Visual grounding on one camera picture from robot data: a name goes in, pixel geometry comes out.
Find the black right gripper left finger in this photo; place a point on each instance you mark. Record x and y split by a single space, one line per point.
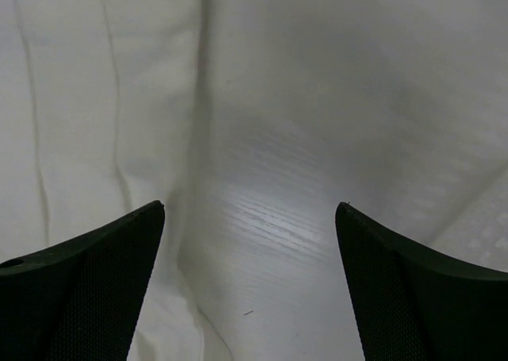
81 299

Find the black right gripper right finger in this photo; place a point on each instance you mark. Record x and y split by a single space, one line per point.
411 302

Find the white pleated skirt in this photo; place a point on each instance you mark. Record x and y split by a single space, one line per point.
251 121

